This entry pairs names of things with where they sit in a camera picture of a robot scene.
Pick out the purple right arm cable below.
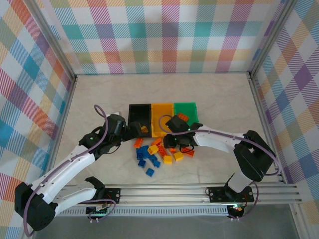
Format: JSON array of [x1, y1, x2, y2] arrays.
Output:
[[158, 114, 282, 222]]

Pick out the yellow plastic container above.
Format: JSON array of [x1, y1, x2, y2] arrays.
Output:
[[151, 102, 175, 138]]

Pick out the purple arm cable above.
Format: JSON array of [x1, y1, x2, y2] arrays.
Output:
[[158, 114, 282, 222], [23, 104, 117, 238]]

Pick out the thin black left gripper cable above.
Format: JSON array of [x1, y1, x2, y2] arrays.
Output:
[[109, 143, 123, 154]]

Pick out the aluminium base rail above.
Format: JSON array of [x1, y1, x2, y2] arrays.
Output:
[[57, 183, 304, 207]]

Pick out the aluminium table side rail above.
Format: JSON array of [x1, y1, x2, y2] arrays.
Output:
[[248, 72, 309, 239], [47, 74, 78, 162]]

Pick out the slotted grey cable duct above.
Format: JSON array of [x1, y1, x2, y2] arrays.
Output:
[[58, 208, 230, 217]]

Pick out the plaid backdrop panel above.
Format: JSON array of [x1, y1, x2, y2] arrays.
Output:
[[0, 0, 73, 239], [32, 0, 292, 75], [251, 0, 319, 215]]

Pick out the black plastic container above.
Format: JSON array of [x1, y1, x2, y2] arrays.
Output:
[[128, 103, 153, 138]]

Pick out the aluminium frame post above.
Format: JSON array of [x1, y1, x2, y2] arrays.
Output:
[[248, 0, 299, 79], [27, 0, 78, 80]]

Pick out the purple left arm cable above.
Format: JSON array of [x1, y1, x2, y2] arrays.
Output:
[[23, 104, 117, 238]]

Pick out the green plastic container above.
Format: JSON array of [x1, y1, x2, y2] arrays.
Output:
[[173, 101, 201, 127]]

